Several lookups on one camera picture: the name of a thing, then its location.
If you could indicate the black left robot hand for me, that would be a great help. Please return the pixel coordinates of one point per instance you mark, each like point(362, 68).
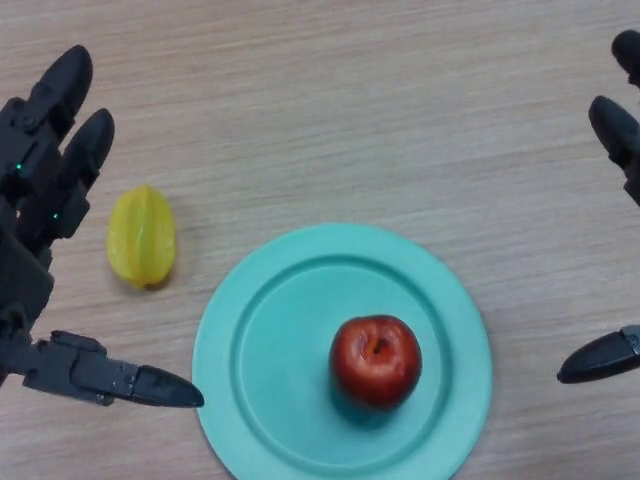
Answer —
point(40, 200)

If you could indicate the yellow starfruit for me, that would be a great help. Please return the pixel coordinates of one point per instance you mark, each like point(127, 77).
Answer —
point(140, 237)

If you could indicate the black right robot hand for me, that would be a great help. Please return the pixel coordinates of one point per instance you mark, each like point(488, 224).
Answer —
point(617, 135)

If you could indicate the green round plate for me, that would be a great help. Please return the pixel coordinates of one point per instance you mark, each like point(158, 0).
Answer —
point(295, 360)

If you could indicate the red apple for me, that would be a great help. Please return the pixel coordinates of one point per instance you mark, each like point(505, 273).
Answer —
point(375, 357)

